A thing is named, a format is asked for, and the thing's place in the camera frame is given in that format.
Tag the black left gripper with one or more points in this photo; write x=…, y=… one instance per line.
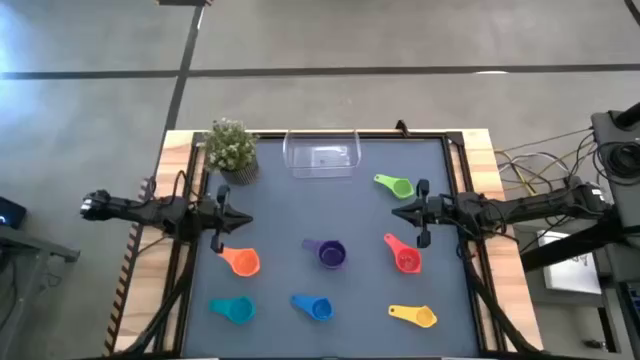
x=212, y=220

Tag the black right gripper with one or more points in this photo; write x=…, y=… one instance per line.
x=437, y=210

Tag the red measuring cup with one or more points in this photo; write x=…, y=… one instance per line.
x=407, y=259

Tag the teal measuring cup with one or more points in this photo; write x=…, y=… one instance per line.
x=237, y=309

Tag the yellow measuring cup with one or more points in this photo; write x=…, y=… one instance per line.
x=422, y=316

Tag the blue measuring cup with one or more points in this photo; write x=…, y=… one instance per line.
x=317, y=307

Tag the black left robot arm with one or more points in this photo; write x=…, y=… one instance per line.
x=140, y=211

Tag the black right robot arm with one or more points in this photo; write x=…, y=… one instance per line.
x=530, y=205

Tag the green measuring cup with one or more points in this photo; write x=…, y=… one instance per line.
x=400, y=187

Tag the orange measuring cup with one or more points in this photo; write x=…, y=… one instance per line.
x=244, y=261

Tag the purple measuring cup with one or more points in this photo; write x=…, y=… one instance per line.
x=331, y=253

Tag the clear plastic basket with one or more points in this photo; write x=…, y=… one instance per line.
x=322, y=155

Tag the grey ribbed plant pot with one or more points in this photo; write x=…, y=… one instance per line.
x=242, y=175

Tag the small white-flowered plant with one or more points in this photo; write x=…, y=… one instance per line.
x=229, y=145

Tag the black diagonal stand bar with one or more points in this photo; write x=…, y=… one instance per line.
x=565, y=247

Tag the white board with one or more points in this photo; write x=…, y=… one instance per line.
x=570, y=272

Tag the grey metal stand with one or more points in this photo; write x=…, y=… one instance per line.
x=25, y=260

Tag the small black device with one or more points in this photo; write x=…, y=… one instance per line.
x=10, y=212

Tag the black table frame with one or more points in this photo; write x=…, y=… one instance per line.
x=462, y=165

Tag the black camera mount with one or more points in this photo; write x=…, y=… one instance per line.
x=401, y=127

